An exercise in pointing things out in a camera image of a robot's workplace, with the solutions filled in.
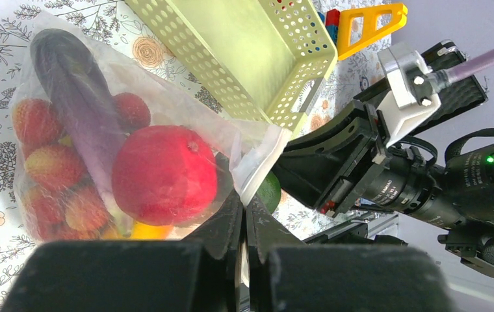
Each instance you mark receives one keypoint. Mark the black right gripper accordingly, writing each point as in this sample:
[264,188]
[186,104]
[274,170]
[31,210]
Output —
[346,159]

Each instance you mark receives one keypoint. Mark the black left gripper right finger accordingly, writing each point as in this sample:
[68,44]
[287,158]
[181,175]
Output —
[287,274]

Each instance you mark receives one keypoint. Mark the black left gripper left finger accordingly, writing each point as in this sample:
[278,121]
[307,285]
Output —
[197,273]

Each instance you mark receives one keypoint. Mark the dark green avocado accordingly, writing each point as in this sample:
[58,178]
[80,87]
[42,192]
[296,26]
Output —
[269,192]

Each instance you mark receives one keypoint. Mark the orange mango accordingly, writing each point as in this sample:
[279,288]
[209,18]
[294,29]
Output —
[142,231]

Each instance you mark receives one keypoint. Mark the red apple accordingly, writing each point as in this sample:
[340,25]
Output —
[164,175]

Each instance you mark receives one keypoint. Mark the clear dotted zip top bag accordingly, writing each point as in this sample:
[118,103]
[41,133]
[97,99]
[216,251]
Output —
[244,150]

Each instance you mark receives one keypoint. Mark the purple eggplant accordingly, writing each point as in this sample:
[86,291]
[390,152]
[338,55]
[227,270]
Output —
[74,83]

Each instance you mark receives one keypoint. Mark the pale green perforated basket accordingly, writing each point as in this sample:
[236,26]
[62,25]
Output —
[256,58]

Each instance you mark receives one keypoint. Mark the yellow blue block toy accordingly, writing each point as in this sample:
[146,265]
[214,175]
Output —
[357,28]

